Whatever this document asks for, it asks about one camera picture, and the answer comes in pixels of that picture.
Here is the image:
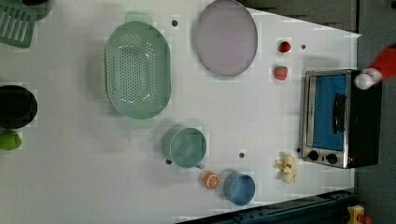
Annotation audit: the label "red ketchup bottle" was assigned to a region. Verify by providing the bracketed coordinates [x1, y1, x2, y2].
[354, 45, 396, 90]

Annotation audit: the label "silver toaster oven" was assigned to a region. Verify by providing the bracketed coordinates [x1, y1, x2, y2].
[301, 69, 382, 169]

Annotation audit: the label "green cup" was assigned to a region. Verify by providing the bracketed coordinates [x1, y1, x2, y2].
[163, 126, 206, 169]

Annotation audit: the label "orange slice toy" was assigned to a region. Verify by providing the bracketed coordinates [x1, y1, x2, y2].
[203, 172, 220, 189]

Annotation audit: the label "green oval colander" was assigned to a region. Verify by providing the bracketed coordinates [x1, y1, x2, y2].
[105, 11, 171, 129]

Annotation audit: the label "round lilac plate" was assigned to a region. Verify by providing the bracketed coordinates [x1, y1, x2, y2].
[194, 0, 258, 76]

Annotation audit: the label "blue cup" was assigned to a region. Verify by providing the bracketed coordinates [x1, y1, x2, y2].
[223, 172, 256, 206]

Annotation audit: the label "red toy strawberry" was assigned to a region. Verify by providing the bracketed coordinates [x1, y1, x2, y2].
[274, 66, 288, 81]

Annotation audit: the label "yellow toy banana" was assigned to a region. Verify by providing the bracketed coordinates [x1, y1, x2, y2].
[276, 155, 298, 184]

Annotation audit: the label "dark red toy fruit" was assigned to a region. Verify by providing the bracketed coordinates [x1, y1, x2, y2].
[278, 41, 291, 53]

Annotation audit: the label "black cylinder lower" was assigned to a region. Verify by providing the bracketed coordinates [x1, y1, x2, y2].
[22, 0, 54, 21]

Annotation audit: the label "yellow red emergency button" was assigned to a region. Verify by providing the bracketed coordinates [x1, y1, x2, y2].
[347, 205, 373, 224]

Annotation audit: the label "green toy pepper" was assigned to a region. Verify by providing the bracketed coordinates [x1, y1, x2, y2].
[0, 131, 21, 150]

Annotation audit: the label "green dish rack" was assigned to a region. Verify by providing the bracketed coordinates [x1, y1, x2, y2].
[0, 0, 36, 49]

